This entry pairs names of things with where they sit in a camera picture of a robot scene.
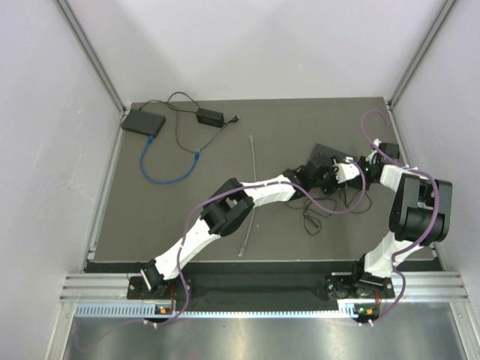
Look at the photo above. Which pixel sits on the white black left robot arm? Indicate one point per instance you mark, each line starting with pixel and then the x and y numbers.
pixel 225 212

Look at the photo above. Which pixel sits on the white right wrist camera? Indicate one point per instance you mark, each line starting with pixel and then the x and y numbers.
pixel 375 150

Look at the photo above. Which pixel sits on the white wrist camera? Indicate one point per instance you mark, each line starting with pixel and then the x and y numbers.
pixel 345 169
pixel 375 150

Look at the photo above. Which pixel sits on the black left power adapter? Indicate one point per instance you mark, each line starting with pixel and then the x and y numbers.
pixel 210 117

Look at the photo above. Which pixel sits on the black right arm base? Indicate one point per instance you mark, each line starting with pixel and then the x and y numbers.
pixel 364 287

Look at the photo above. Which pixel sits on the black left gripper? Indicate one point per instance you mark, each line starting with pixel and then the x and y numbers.
pixel 333 183

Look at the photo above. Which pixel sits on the aluminium corner post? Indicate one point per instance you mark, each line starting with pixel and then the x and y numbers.
pixel 86 45
pixel 433 31

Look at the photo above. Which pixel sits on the aluminium left corner post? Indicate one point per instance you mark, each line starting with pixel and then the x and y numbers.
pixel 86 45

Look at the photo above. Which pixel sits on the aluminium right corner post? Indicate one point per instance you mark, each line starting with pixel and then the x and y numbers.
pixel 433 31

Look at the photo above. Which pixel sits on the black network switch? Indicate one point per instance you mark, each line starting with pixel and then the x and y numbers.
pixel 326 156
pixel 145 123

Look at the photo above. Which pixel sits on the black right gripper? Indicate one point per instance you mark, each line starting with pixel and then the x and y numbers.
pixel 362 161

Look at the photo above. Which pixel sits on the aluminium frame rail front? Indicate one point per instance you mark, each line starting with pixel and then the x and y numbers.
pixel 424 286

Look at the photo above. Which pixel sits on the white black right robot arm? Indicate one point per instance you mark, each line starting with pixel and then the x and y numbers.
pixel 420 216

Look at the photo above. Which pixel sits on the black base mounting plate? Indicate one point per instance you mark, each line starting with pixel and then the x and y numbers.
pixel 200 285

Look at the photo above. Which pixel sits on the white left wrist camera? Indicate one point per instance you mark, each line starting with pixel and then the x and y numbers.
pixel 345 169

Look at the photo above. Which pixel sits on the grey slotted cable duct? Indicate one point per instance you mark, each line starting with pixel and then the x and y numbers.
pixel 164 311

